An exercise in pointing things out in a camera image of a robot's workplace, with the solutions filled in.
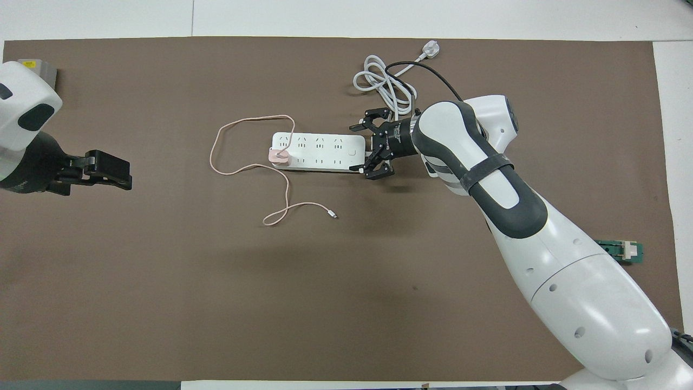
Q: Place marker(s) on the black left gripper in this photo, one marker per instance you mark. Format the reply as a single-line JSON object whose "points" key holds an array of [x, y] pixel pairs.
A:
{"points": [[43, 168]]}

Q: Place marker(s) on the green knife switch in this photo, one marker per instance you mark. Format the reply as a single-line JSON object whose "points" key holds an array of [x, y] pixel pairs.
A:
{"points": [[628, 252]]}

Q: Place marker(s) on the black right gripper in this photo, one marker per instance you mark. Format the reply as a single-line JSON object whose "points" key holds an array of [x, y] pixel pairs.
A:
{"points": [[398, 138]]}

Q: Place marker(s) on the pink charger adapter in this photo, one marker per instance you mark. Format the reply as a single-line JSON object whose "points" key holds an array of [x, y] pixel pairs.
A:
{"points": [[280, 155]]}

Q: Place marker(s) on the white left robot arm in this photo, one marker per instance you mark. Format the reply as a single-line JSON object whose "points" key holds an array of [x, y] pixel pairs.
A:
{"points": [[21, 92]]}

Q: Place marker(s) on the brown table mat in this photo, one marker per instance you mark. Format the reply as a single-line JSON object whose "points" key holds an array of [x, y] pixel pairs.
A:
{"points": [[325, 298]]}

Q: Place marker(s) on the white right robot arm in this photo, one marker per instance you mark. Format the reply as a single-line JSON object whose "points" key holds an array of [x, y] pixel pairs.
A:
{"points": [[568, 271]]}

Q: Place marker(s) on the grey push-button switch box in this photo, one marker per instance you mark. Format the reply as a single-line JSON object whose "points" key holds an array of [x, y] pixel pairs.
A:
{"points": [[38, 69]]}

